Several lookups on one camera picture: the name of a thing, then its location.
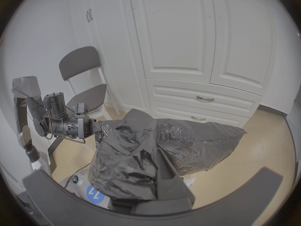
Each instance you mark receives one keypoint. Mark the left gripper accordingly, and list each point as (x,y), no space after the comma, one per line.
(84,127)

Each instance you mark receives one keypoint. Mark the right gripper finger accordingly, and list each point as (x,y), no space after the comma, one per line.
(169,185)

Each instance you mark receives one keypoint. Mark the black plastic bag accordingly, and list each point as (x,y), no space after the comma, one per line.
(141,149)

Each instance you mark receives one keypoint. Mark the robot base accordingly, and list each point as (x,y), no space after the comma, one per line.
(81,185)

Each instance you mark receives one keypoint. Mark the white printed wrapper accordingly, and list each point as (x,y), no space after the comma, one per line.
(189,183)

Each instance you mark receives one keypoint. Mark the white chair grey cushions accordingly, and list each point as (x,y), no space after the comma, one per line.
(80,60)

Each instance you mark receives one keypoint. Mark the white wardrobe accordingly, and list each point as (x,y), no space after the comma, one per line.
(178,32)

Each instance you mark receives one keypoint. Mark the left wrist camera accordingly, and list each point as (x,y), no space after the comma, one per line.
(81,108)

